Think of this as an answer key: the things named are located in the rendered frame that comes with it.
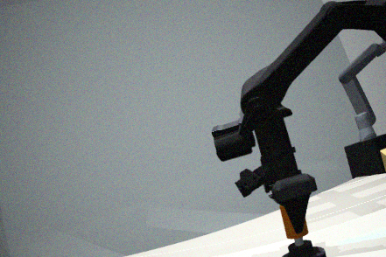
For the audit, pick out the orange knob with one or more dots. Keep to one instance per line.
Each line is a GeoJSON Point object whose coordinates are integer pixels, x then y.
{"type": "Point", "coordinates": [290, 232]}

